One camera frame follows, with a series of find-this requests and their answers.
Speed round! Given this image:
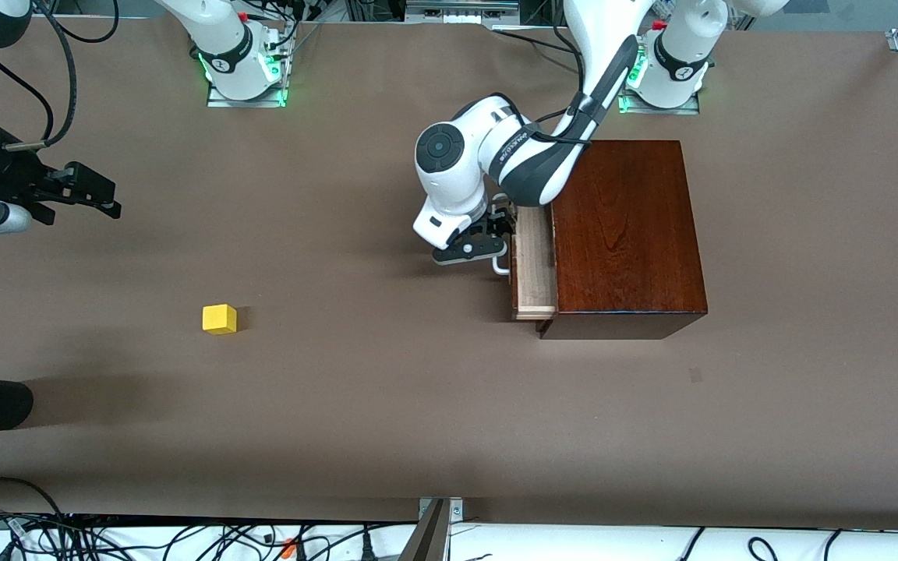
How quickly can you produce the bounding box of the light wood drawer white handle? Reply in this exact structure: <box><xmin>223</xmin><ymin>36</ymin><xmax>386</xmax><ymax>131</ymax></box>
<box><xmin>493</xmin><ymin>204</ymin><xmax>557</xmax><ymax>322</ymax></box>

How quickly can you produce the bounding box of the yellow cube block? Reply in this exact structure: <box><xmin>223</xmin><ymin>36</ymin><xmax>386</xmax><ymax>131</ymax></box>
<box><xmin>202</xmin><ymin>304</ymin><xmax>238</xmax><ymax>336</ymax></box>

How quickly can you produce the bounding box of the dark brown wooden cabinet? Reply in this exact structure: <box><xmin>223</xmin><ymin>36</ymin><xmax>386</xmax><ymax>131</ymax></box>
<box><xmin>536</xmin><ymin>140</ymin><xmax>709</xmax><ymax>340</ymax></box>

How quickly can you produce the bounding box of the grey equipment box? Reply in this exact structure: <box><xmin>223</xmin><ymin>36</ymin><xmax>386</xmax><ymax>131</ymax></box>
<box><xmin>405</xmin><ymin>0</ymin><xmax>521</xmax><ymax>24</ymax></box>

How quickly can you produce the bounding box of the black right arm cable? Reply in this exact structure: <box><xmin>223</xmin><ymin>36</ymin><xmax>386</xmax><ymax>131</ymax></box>
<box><xmin>0</xmin><ymin>0</ymin><xmax>121</xmax><ymax>150</ymax></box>

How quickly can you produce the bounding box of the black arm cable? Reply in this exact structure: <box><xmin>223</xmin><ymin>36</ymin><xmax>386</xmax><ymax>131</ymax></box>
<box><xmin>523</xmin><ymin>92</ymin><xmax>602</xmax><ymax>147</ymax></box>
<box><xmin>0</xmin><ymin>0</ymin><xmax>121</xmax><ymax>150</ymax></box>

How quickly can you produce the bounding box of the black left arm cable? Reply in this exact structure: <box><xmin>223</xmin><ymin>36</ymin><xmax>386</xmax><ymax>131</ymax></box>
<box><xmin>523</xmin><ymin>92</ymin><xmax>602</xmax><ymax>147</ymax></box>

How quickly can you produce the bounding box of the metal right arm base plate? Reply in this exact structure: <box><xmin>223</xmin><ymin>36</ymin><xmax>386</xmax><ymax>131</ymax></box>
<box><xmin>206</xmin><ymin>35</ymin><xmax>294</xmax><ymax>108</ymax></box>

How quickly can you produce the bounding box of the black cable across table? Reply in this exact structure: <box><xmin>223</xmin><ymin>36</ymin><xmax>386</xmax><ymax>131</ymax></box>
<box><xmin>492</xmin><ymin>27</ymin><xmax>584</xmax><ymax>57</ymax></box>

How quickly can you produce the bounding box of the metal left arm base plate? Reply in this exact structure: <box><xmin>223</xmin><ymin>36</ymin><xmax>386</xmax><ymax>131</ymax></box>
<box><xmin>619</xmin><ymin>90</ymin><xmax>701</xmax><ymax>116</ymax></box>

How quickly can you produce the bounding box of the aluminium post with bracket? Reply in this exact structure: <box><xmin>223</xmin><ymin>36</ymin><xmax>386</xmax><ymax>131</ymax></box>
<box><xmin>401</xmin><ymin>497</ymin><xmax>465</xmax><ymax>561</ymax></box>

